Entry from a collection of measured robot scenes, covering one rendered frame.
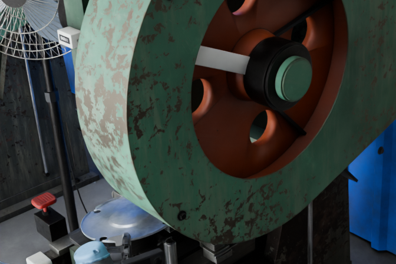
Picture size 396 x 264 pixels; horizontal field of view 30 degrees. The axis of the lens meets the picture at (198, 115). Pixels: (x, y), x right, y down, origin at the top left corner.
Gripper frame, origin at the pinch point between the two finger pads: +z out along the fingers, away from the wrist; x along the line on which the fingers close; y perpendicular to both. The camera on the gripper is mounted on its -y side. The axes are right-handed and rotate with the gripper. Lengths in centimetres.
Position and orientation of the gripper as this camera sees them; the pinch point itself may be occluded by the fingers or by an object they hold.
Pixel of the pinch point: (129, 237)
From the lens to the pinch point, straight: 203.6
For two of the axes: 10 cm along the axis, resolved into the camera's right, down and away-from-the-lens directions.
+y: -10.0, 0.8, -0.2
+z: -0.5, -3.4, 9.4
